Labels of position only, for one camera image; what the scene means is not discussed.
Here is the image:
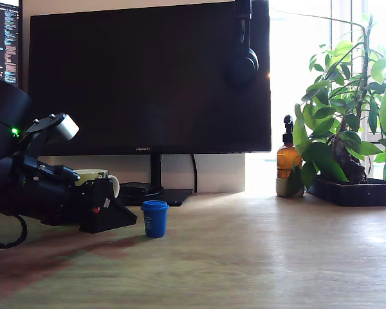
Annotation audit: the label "blue coffee capsule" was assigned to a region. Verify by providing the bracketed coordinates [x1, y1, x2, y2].
[140, 200, 170, 239]

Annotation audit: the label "green cartoon print mug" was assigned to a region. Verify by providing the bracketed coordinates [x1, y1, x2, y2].
[73, 169, 121, 199]

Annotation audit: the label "large black monitor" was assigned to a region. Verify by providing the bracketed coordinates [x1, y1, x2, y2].
[26, 0, 273, 207]

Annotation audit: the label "monitor showing code text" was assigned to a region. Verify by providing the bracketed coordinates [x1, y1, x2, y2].
[0, 0, 23, 89]

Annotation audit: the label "amber pump bottle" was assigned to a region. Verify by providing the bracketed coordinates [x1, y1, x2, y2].
[275, 115, 305, 198]

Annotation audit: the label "black headphones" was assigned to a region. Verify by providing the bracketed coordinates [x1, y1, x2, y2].
[224, 0, 261, 90]

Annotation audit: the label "green leafy plant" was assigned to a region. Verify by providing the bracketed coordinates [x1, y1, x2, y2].
[291, 12, 386, 198]

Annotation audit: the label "black plant tray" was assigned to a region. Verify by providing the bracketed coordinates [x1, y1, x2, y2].
[306, 175, 386, 207]

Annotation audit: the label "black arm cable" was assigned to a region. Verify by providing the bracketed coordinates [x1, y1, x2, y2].
[0, 205, 28, 250]

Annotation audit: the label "grey camera box on bracket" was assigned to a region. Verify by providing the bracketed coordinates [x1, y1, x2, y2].
[19, 112, 80, 158]

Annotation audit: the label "black monitor cable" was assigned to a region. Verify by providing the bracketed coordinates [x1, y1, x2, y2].
[190, 154, 199, 194]

